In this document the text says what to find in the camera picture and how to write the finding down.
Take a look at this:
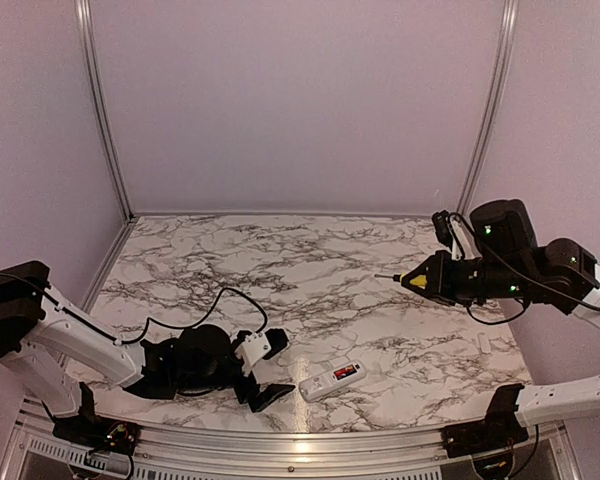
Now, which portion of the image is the front aluminium rail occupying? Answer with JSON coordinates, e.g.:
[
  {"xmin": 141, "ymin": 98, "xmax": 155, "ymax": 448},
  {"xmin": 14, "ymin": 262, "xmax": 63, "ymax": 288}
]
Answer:
[{"xmin": 0, "ymin": 392, "xmax": 578, "ymax": 479}]

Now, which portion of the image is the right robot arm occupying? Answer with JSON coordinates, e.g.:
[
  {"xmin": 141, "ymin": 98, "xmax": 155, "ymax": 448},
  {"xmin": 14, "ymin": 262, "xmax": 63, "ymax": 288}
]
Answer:
[{"xmin": 392, "ymin": 199, "xmax": 600, "ymax": 448}]

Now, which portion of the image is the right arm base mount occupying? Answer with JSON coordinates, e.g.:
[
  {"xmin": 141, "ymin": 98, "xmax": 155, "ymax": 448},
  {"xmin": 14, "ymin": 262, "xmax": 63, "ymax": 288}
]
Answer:
[{"xmin": 441, "ymin": 383, "xmax": 540, "ymax": 479}]

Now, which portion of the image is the white remote control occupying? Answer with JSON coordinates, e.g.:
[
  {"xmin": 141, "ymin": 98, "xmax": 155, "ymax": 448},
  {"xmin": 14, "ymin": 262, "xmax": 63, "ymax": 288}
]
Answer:
[{"xmin": 299, "ymin": 361, "xmax": 367, "ymax": 403}]

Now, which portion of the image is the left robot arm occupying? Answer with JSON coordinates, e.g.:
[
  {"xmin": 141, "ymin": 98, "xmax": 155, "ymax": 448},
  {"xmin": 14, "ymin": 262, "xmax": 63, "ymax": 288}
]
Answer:
[{"xmin": 0, "ymin": 261, "xmax": 295, "ymax": 445}]

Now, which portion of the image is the yellow handled screwdriver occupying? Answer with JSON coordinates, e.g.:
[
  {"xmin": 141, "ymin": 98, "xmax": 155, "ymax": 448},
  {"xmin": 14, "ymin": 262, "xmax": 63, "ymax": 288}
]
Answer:
[{"xmin": 374, "ymin": 273, "xmax": 427, "ymax": 290}]

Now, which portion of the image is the left aluminium frame post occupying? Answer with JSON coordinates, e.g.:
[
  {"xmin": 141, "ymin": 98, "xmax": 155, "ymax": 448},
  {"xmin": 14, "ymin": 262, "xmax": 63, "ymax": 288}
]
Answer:
[{"xmin": 75, "ymin": 0, "xmax": 134, "ymax": 223}]

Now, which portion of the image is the red black battery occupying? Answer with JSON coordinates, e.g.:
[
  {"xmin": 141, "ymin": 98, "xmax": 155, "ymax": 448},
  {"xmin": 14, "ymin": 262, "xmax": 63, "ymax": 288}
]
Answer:
[{"xmin": 333, "ymin": 364, "xmax": 358, "ymax": 380}]

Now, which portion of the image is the right aluminium frame post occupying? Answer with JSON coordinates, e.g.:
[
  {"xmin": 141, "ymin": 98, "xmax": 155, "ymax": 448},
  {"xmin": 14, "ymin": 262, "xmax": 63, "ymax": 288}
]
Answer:
[{"xmin": 457, "ymin": 0, "xmax": 519, "ymax": 214}]

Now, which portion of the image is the white battery cover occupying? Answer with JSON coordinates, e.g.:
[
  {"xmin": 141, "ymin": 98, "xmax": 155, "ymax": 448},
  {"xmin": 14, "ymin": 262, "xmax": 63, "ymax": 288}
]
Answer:
[{"xmin": 478, "ymin": 333, "xmax": 491, "ymax": 354}]

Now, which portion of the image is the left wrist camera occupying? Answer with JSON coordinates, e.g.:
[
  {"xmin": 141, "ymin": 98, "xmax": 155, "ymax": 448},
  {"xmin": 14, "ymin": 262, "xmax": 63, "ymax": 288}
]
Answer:
[{"xmin": 234, "ymin": 331, "xmax": 272, "ymax": 377}]

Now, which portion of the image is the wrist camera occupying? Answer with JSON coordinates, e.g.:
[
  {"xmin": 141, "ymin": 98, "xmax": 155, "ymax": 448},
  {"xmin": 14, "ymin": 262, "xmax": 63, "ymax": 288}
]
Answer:
[
  {"xmin": 234, "ymin": 331, "xmax": 272, "ymax": 377},
  {"xmin": 431, "ymin": 210, "xmax": 471, "ymax": 263}
]

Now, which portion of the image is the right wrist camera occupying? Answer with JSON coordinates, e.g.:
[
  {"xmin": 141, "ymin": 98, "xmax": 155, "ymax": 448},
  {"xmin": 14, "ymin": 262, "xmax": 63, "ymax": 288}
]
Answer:
[{"xmin": 431, "ymin": 210, "xmax": 471, "ymax": 263}]

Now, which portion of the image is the aluminium frame post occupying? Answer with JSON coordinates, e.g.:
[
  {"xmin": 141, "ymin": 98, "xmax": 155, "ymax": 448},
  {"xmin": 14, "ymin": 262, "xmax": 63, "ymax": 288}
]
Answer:
[
  {"xmin": 75, "ymin": 0, "xmax": 134, "ymax": 223},
  {"xmin": 457, "ymin": 0, "xmax": 519, "ymax": 214}
]

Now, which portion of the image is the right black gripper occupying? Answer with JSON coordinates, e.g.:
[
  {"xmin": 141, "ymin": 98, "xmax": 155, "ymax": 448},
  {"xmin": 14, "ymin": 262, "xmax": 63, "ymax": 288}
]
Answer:
[{"xmin": 403, "ymin": 248, "xmax": 531, "ymax": 306}]

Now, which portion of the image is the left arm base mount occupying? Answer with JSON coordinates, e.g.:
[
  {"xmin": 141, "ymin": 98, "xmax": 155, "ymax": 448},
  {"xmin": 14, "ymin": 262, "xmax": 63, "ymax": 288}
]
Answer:
[{"xmin": 43, "ymin": 382, "xmax": 140, "ymax": 479}]

